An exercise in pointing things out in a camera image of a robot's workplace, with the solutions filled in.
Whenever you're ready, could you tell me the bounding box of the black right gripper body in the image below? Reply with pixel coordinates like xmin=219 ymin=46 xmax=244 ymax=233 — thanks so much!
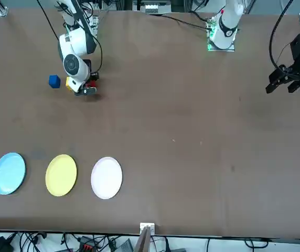
xmin=82 ymin=59 xmax=100 ymax=81

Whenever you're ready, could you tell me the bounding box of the blue cube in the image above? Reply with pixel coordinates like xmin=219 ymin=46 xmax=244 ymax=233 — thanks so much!
xmin=48 ymin=75 xmax=62 ymax=89

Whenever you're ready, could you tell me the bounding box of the yellow plate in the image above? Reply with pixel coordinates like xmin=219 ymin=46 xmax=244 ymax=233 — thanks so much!
xmin=45 ymin=154 xmax=78 ymax=197

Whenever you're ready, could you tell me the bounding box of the white plate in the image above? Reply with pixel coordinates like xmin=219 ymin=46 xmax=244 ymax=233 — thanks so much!
xmin=90 ymin=156 xmax=123 ymax=200

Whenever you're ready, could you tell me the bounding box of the blue plate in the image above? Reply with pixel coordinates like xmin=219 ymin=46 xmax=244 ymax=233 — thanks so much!
xmin=0 ymin=152 xmax=26 ymax=196

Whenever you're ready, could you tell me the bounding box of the white power strip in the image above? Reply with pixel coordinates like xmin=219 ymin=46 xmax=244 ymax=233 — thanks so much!
xmin=142 ymin=2 xmax=167 ymax=14

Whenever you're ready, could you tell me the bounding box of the red black power strip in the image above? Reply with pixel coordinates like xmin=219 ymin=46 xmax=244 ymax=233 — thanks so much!
xmin=77 ymin=236 xmax=98 ymax=252

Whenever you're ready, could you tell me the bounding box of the black power adapter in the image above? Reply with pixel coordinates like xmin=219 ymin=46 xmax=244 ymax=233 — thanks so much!
xmin=0 ymin=236 xmax=15 ymax=252

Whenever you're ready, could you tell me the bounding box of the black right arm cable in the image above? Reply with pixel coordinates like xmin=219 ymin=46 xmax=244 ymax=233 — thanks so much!
xmin=36 ymin=0 xmax=104 ymax=77

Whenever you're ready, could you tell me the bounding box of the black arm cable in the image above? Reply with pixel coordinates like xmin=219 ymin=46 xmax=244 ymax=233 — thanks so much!
xmin=269 ymin=0 xmax=295 ymax=70
xmin=36 ymin=0 xmax=104 ymax=77

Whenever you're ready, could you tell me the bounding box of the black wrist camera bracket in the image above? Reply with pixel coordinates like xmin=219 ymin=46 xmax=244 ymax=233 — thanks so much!
xmin=74 ymin=86 xmax=98 ymax=97

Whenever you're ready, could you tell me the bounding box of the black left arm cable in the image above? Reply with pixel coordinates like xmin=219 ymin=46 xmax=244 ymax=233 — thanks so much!
xmin=269 ymin=0 xmax=295 ymax=70

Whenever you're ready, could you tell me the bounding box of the black base cable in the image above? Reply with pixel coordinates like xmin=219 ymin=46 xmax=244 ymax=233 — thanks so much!
xmin=148 ymin=13 xmax=209 ymax=30

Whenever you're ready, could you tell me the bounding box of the aluminium frame post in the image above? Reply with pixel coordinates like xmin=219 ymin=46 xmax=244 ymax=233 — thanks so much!
xmin=135 ymin=222 xmax=156 ymax=252

